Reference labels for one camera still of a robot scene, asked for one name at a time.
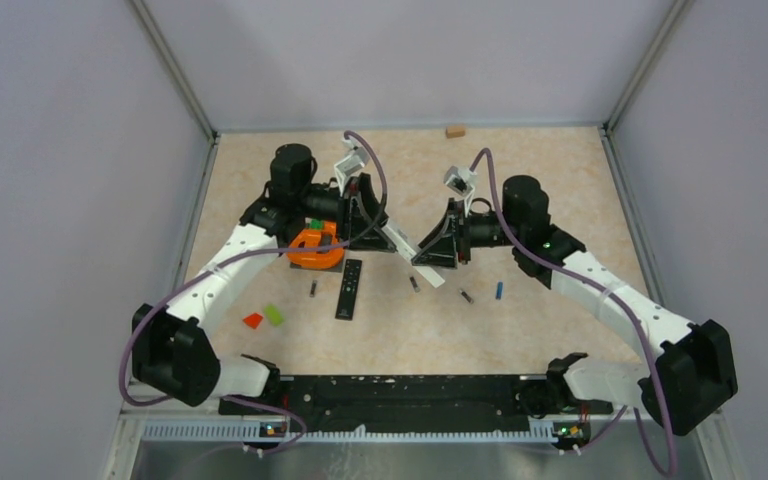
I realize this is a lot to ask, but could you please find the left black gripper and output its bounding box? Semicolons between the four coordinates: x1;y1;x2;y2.
297;172;400;252

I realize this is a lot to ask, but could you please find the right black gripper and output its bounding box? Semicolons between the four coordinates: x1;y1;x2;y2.
413;199;523;269

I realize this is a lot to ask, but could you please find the white remote control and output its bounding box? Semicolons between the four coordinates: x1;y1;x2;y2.
383;219;445;288

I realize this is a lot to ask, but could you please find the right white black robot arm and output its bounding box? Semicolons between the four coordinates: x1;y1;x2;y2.
412;167;738;436

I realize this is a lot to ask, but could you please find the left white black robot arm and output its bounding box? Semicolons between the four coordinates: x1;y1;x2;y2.
120;130;388;414

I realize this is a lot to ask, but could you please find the black remote control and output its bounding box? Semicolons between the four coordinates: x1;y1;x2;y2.
335;259;363;321

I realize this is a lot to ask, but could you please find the right dark battery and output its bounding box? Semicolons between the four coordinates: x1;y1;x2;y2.
459;289;474;304

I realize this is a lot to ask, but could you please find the orange tape dispenser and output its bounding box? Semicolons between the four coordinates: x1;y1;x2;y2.
287;220;345;271

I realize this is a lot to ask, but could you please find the small wooden block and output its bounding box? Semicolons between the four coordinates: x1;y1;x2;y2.
445;125;466;139

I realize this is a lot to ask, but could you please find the green toy block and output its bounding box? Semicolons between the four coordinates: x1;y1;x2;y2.
263;304;285;327

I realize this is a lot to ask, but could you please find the red toy block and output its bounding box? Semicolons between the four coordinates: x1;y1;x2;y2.
242;313;264;330

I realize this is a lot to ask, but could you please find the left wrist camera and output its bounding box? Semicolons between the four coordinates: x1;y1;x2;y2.
333;146;370;195

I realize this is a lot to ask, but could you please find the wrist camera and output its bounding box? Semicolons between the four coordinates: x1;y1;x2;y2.
333;146;370;195
443;166;477;211

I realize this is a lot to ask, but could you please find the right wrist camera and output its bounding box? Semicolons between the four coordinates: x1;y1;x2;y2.
443;166;477;211

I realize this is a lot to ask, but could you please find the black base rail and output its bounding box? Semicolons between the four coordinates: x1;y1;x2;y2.
218;374;614;435

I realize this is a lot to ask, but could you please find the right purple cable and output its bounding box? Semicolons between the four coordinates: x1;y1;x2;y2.
468;146;679;478

